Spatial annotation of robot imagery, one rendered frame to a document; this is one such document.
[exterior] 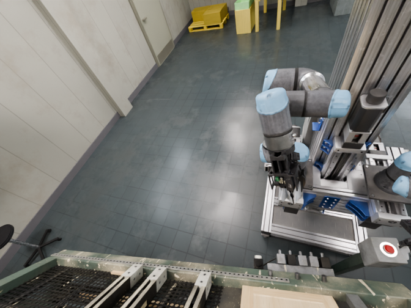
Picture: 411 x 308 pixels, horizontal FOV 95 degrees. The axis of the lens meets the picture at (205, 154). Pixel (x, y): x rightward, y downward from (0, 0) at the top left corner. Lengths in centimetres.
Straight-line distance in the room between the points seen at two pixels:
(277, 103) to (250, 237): 187
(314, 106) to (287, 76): 39
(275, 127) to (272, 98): 7
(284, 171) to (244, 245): 172
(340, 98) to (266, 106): 20
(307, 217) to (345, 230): 30
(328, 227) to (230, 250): 95
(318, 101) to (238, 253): 184
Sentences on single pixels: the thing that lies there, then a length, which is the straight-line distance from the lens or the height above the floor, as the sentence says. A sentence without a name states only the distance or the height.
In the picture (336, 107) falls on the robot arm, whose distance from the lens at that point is 61.
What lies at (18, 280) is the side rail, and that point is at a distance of 178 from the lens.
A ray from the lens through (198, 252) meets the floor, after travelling 228.
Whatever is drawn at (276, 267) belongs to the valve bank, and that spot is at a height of 74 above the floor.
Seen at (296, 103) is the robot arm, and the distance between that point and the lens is 59.
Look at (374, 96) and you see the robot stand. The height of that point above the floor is 157.
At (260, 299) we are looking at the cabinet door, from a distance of 121.
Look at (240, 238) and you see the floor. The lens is 223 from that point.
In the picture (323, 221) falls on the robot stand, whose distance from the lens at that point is 215.
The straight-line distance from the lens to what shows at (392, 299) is 140.
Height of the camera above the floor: 217
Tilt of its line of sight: 50 degrees down
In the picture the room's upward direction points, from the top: 21 degrees counter-clockwise
